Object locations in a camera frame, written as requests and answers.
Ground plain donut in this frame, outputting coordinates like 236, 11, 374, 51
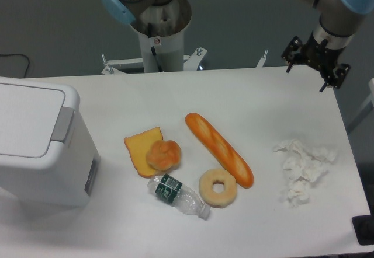
199, 169, 237, 208

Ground crumpled white tissue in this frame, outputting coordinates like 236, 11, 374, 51
273, 138, 338, 208

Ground crushed clear plastic bottle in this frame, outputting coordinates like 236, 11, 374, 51
147, 173, 210, 220

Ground long baguette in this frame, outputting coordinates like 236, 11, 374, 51
185, 113, 254, 189

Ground white trash can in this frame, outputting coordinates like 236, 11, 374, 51
1, 77, 100, 206

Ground toast slice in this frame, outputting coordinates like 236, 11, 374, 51
124, 127, 163, 178

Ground round knotted bread roll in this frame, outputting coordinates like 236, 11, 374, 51
146, 140, 181, 171

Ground white pedestal column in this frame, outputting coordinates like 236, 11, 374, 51
131, 0, 192, 73

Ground white frame leg right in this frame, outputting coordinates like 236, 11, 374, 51
345, 78, 373, 134

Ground black device at edge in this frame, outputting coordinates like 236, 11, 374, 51
352, 215, 373, 246

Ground white metal frame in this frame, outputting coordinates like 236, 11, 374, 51
101, 47, 269, 75

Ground black cable on floor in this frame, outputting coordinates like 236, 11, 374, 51
0, 54, 30, 78

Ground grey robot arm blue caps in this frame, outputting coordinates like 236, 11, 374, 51
281, 0, 373, 90

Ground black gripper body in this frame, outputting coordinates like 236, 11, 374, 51
281, 36, 351, 89

